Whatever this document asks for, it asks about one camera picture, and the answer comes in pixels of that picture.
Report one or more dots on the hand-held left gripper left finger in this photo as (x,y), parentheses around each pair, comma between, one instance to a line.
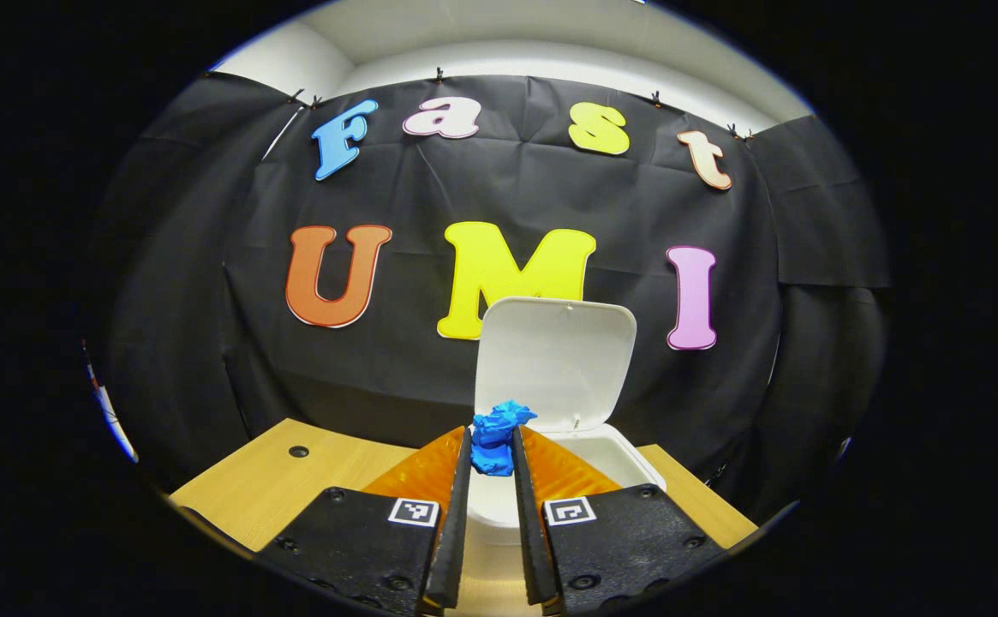
(456,531)

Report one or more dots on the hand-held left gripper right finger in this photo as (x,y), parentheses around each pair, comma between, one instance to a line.
(528,540)

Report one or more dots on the blue paper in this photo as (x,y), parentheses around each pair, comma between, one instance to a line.
(494,441)

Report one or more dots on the white desktop garbage bin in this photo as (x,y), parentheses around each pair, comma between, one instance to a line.
(558,360)

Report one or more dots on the wooden desktop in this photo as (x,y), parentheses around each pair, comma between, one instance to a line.
(250,497)

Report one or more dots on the black backdrop cloth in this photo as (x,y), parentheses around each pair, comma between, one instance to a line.
(413,368)

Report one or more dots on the white side table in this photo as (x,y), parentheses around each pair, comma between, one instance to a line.
(113,420)

